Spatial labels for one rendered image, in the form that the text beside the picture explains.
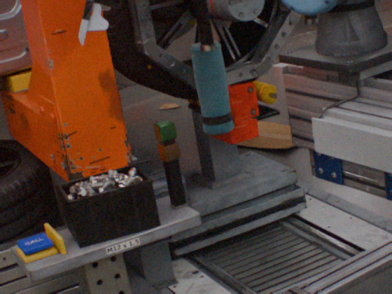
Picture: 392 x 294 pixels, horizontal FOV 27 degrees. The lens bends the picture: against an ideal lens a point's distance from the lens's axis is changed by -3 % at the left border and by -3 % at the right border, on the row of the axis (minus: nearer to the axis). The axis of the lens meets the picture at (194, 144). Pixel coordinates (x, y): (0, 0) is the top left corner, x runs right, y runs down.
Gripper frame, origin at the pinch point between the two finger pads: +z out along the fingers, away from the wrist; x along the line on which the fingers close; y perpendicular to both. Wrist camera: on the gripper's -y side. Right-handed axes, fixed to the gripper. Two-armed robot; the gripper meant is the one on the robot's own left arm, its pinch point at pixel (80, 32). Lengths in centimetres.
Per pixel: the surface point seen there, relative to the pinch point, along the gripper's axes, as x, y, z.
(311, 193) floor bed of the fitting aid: 71, 90, 68
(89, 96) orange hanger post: 8.3, 5.6, 19.0
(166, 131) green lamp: -2.1, 24.4, 18.8
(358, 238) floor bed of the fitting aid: 30, 95, 57
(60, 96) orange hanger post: 5.6, -1.5, 19.3
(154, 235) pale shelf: -16.1, 25.9, 38.2
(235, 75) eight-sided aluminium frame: 56, 48, 25
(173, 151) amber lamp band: -2.7, 27.1, 23.1
